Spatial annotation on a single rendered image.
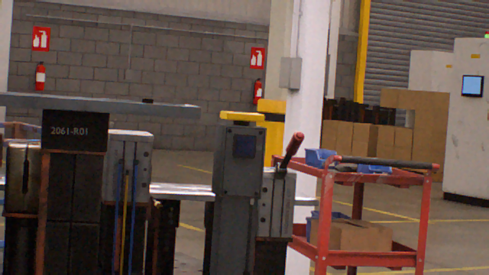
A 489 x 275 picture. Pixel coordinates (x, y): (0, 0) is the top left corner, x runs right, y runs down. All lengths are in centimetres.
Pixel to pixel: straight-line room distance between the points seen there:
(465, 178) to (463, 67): 135
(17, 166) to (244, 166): 39
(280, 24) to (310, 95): 330
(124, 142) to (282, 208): 30
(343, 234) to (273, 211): 218
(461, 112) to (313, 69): 654
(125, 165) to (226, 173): 21
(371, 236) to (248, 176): 244
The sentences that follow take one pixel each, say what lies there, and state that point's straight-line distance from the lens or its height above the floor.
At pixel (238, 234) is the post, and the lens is 154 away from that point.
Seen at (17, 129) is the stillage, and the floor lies 91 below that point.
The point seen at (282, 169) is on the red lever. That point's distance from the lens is 169.
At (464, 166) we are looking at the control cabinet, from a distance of 1209.
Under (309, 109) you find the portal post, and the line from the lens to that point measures 573.
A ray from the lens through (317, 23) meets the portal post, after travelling 575.
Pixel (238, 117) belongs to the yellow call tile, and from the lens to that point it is 152.
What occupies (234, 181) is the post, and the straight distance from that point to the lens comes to 153.
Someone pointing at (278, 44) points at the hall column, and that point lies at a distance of 897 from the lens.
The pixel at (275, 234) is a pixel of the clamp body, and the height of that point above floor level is 95.
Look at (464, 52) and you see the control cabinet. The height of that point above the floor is 182.
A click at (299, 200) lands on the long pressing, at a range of 184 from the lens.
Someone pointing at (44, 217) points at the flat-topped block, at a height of 98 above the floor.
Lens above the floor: 120
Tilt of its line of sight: 3 degrees down
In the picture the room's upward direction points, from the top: 4 degrees clockwise
